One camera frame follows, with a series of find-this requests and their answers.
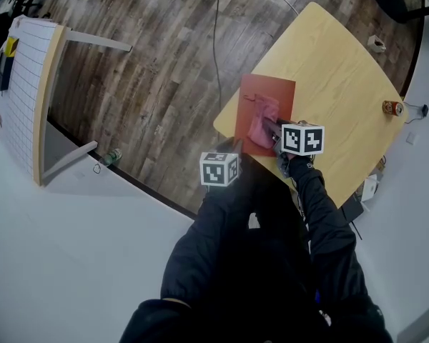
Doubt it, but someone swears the black office chair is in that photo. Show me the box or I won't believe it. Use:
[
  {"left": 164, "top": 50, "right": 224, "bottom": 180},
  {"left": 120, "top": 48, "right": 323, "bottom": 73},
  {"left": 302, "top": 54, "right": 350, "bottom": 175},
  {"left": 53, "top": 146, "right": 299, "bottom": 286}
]
[{"left": 19, "top": 0, "right": 51, "bottom": 17}]

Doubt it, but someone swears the black floor cable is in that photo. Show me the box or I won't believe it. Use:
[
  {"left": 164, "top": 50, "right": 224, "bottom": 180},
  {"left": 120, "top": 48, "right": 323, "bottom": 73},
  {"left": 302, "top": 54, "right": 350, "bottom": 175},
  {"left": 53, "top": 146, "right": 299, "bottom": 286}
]
[{"left": 212, "top": 0, "right": 223, "bottom": 101}]

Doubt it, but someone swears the black flat box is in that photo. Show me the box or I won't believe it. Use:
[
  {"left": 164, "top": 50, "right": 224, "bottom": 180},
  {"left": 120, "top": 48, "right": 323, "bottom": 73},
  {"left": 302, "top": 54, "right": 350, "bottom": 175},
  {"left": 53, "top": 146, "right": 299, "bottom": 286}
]
[{"left": 0, "top": 54, "right": 15, "bottom": 92}]

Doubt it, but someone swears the person's right forearm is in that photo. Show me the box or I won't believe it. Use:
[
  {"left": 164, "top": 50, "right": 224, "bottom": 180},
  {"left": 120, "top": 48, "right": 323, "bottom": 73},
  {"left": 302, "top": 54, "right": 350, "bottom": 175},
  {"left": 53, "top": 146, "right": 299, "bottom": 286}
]
[{"left": 287, "top": 157, "right": 347, "bottom": 235}]

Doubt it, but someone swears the person's right hand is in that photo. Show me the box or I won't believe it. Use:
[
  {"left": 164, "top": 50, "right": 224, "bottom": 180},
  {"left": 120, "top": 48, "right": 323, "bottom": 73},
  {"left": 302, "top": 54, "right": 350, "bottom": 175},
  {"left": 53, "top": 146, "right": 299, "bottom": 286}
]
[{"left": 276, "top": 151, "right": 295, "bottom": 179}]

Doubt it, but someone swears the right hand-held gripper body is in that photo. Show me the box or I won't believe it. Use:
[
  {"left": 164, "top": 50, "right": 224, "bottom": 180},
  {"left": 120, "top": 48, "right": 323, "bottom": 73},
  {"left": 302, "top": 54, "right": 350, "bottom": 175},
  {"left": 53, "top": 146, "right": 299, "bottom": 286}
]
[{"left": 271, "top": 121, "right": 325, "bottom": 159}]

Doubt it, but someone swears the small white cardboard box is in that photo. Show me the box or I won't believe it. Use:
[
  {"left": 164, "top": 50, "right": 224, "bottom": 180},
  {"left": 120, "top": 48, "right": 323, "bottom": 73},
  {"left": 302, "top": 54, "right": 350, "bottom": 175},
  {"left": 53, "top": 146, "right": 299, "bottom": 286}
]
[{"left": 367, "top": 35, "right": 387, "bottom": 54}]

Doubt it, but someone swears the green plastic bottle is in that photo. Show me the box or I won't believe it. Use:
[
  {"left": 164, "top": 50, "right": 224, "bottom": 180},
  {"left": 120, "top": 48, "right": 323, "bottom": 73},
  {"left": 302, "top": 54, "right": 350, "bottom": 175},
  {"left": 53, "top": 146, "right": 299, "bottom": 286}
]
[{"left": 99, "top": 147, "right": 124, "bottom": 167}]

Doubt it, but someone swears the red cloth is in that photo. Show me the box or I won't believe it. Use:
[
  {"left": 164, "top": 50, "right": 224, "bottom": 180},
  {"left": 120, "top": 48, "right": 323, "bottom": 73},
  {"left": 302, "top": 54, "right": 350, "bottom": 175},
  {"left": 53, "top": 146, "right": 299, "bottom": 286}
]
[{"left": 243, "top": 93, "right": 282, "bottom": 149}]

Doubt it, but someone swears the yellow box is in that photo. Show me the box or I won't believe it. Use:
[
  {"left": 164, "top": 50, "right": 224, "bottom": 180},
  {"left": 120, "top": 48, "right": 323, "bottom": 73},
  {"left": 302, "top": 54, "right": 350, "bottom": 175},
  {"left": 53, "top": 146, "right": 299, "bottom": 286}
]
[{"left": 4, "top": 36, "right": 21, "bottom": 57}]

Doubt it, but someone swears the red mat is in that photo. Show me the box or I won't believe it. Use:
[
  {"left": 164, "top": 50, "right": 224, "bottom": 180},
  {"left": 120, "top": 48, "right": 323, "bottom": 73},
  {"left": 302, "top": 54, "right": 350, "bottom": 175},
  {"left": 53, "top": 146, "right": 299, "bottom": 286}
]
[{"left": 234, "top": 73, "right": 297, "bottom": 158}]

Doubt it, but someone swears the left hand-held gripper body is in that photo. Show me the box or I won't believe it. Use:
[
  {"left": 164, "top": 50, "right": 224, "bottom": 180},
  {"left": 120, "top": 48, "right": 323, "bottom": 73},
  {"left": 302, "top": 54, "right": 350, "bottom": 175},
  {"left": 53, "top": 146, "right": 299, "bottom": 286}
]
[{"left": 199, "top": 151, "right": 242, "bottom": 187}]

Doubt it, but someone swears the person's black clothed body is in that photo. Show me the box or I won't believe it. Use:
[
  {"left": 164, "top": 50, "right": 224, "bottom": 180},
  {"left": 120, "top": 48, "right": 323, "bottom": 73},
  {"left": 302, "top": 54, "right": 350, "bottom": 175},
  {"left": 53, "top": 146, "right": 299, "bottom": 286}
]
[{"left": 119, "top": 177, "right": 394, "bottom": 343}]

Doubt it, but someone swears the black router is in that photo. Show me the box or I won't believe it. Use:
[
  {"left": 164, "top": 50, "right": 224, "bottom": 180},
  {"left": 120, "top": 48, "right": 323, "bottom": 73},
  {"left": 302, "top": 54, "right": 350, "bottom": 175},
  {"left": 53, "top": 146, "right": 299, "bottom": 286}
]
[{"left": 341, "top": 194, "right": 365, "bottom": 224}]

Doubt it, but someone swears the white router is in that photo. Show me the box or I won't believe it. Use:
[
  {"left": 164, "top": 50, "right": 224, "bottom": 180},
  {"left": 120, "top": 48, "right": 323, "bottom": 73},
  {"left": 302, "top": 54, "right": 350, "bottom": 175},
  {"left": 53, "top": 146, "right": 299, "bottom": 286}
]
[{"left": 360, "top": 175, "right": 380, "bottom": 203}]

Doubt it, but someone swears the red drink can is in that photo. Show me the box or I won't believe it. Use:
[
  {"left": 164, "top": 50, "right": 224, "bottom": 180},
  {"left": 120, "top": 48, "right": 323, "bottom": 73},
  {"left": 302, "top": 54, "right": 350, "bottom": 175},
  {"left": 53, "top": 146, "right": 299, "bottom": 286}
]
[{"left": 381, "top": 100, "right": 405, "bottom": 117}]

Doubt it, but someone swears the person's left forearm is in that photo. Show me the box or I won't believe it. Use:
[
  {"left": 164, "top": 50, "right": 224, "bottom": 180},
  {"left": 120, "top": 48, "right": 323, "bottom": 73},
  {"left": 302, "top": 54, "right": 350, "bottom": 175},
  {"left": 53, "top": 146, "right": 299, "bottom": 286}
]
[{"left": 194, "top": 182, "right": 244, "bottom": 235}]

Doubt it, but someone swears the white grid top table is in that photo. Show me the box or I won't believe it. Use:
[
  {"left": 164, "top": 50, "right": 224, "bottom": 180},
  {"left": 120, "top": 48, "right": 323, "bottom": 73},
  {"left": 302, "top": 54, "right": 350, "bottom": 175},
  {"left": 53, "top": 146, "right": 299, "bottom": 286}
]
[{"left": 0, "top": 16, "right": 133, "bottom": 187}]

